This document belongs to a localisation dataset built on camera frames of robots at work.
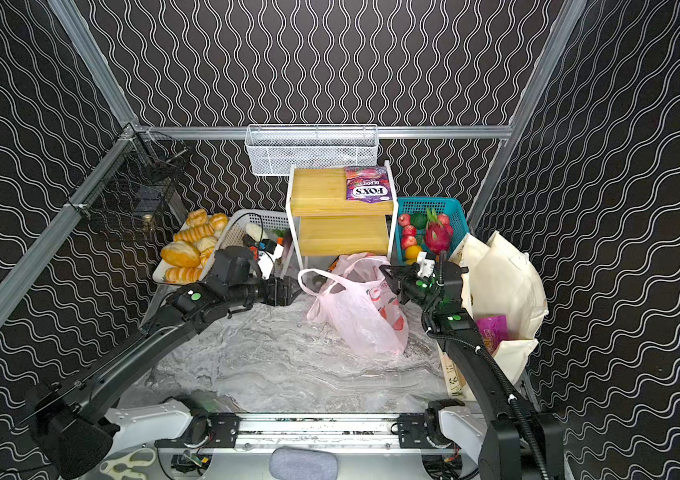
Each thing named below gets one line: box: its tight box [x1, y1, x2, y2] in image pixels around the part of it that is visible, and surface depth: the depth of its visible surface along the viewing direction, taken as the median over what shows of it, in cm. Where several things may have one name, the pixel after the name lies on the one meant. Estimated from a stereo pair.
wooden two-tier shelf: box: [285, 160, 399, 271], surface depth 88 cm
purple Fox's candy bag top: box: [345, 166, 393, 203], surface depth 82 cm
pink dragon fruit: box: [425, 207, 454, 254], surface depth 109 cm
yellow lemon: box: [406, 245, 422, 263], surface depth 108 cm
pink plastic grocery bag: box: [298, 252, 410, 357], surface depth 78 cm
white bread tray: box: [153, 214, 229, 286], surface depth 108 cm
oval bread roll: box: [160, 241, 201, 268], surface depth 107 cm
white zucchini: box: [245, 223, 268, 242], surface depth 112 cm
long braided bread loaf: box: [164, 267, 203, 285], surface depth 103 cm
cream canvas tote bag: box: [449, 231, 548, 382], surface depth 78 cm
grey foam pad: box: [269, 446, 339, 480], surface depth 69 cm
